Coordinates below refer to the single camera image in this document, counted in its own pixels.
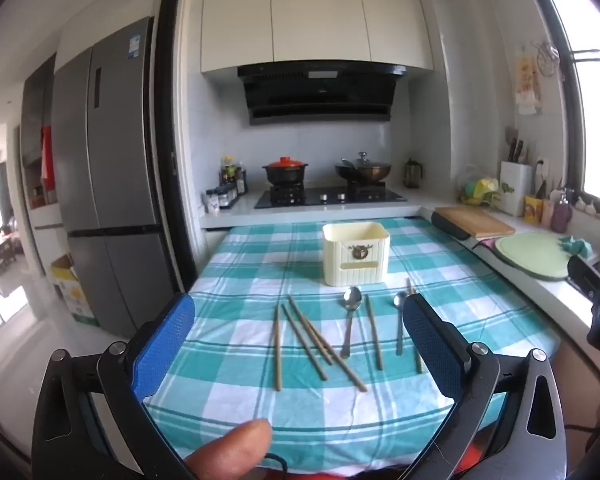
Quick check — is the glass french press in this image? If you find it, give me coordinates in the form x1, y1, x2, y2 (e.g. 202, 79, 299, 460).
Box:
404, 158, 424, 190

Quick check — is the yellow green bag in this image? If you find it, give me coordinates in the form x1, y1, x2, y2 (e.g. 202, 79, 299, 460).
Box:
455, 162, 503, 207

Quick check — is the teal cloth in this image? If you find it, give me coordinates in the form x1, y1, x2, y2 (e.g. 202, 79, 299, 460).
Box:
559, 235, 593, 258

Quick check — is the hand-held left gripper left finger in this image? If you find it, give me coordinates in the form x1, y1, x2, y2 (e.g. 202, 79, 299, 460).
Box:
32, 292, 196, 480

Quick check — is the black door frame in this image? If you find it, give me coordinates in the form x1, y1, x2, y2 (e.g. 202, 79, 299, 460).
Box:
150, 0, 201, 296

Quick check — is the cream ribbed utensil holder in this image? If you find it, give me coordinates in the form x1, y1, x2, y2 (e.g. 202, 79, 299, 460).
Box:
322, 222, 391, 287

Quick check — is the black gas stove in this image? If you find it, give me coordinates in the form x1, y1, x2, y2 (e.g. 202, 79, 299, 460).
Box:
254, 187, 408, 209

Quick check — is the window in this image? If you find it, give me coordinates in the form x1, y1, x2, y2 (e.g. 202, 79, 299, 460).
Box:
525, 0, 600, 221

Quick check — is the spice jars group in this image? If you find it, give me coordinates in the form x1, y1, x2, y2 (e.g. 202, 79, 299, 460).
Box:
204, 184, 242, 213

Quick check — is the red hanging bag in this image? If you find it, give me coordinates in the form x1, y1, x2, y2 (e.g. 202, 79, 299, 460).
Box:
41, 125, 56, 186

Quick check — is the teal checked tablecloth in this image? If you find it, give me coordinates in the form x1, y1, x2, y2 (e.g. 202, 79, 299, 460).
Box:
145, 217, 561, 476

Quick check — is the cardboard box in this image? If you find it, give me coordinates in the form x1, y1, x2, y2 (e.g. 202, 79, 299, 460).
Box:
50, 254, 98, 326

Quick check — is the white wall cabinet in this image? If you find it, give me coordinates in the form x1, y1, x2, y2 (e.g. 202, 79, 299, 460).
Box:
200, 0, 435, 76

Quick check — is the yellow box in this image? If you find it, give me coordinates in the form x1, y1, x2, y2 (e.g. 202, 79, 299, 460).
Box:
524, 195, 545, 225

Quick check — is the person's left hand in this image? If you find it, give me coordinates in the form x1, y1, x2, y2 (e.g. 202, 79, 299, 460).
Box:
184, 419, 273, 480

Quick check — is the purple soap dispenser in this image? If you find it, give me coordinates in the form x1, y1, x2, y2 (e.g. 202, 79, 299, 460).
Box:
550, 189, 575, 234

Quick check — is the grey refrigerator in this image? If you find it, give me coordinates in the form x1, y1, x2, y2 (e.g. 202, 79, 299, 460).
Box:
50, 16, 173, 338

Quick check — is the black pot with red lid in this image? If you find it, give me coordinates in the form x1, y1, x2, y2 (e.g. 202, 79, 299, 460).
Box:
261, 156, 308, 186

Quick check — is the wooden cutting board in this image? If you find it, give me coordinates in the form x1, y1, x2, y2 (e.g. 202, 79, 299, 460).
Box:
435, 206, 516, 239

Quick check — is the wok with glass lid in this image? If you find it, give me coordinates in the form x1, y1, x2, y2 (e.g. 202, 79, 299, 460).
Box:
335, 151, 393, 184

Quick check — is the black range hood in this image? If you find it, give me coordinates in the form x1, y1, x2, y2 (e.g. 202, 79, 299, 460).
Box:
237, 62, 406, 127

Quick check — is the hanging printed towel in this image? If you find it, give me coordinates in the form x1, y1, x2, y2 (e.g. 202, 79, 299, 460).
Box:
514, 42, 543, 116

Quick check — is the white knife holder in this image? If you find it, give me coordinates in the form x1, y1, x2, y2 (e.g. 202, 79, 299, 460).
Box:
500, 160, 533, 218

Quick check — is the light green cutting board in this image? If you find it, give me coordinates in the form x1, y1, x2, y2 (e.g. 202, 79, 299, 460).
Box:
495, 232, 573, 281

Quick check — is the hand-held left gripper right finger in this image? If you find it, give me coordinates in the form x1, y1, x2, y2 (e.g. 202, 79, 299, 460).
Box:
400, 293, 567, 480

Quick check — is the metal spoon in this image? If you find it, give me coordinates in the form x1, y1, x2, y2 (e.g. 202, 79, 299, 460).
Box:
341, 286, 363, 358
393, 291, 410, 356

